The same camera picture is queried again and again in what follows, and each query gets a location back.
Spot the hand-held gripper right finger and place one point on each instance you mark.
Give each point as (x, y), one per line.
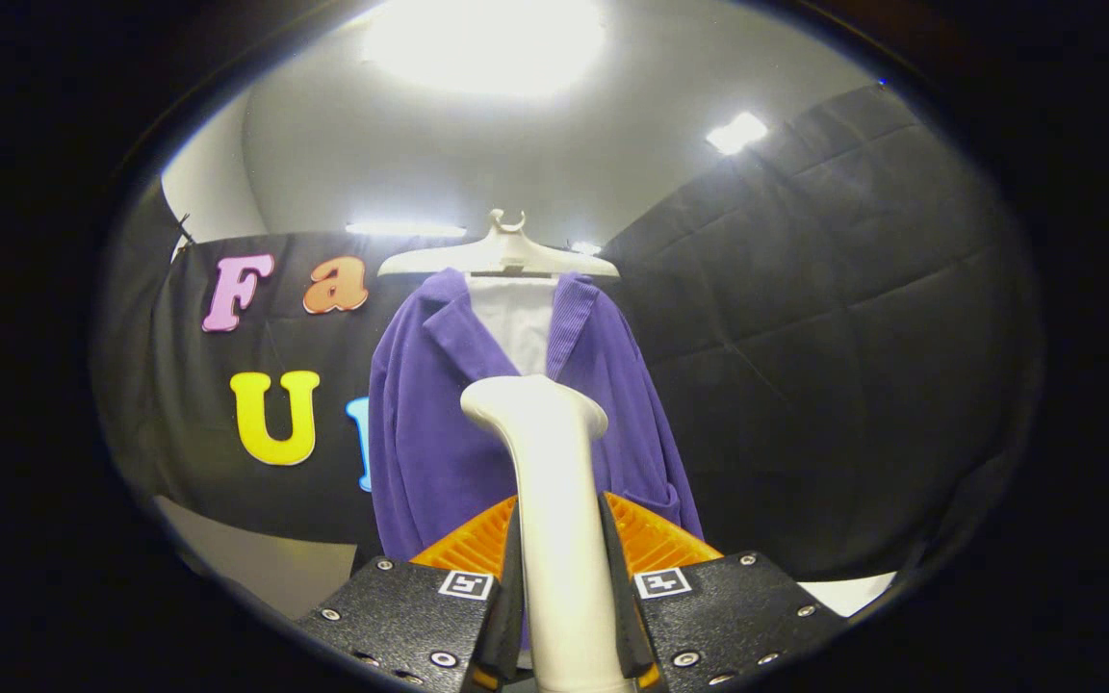
(737, 616)

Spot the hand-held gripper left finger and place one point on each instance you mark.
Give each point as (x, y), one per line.
(400, 616)

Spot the purple jacket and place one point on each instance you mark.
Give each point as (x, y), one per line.
(429, 452)

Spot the white garment steamer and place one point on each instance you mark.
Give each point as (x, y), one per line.
(559, 500)

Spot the white shirt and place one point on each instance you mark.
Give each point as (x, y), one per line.
(516, 327)

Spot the cream plastic clothes hanger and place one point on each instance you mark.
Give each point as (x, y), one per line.
(497, 255)

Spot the white flat panel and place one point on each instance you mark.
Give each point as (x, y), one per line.
(848, 592)

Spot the grey cabinet with dark top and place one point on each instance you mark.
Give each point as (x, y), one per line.
(266, 568)

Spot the long strip ceiling light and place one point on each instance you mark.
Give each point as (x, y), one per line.
(405, 229)

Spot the small ceiling light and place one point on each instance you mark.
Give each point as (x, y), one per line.
(585, 247)

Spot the double panel ceiling light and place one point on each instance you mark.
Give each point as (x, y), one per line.
(735, 133)

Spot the large round ceiling light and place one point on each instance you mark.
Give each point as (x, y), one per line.
(487, 43)

